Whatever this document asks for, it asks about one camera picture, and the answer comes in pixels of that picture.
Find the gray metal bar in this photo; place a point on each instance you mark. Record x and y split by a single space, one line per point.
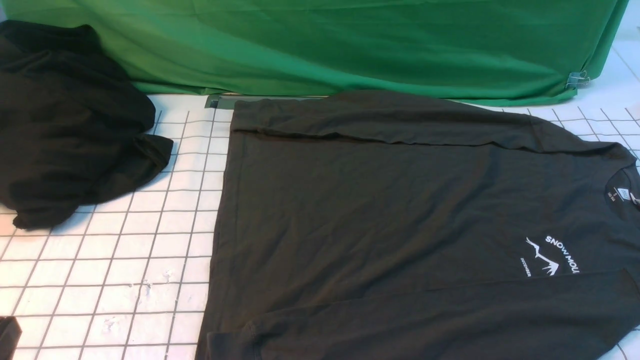
222 101

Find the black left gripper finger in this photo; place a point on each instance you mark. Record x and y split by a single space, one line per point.
10 333

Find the black crumpled cloth pile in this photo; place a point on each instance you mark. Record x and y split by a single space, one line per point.
74 130

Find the green backdrop cloth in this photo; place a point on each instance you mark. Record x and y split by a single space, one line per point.
499 53

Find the metal binder clip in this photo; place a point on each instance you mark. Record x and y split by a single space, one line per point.
577 80

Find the gray long sleeve shirt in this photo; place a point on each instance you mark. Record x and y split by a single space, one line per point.
374 225

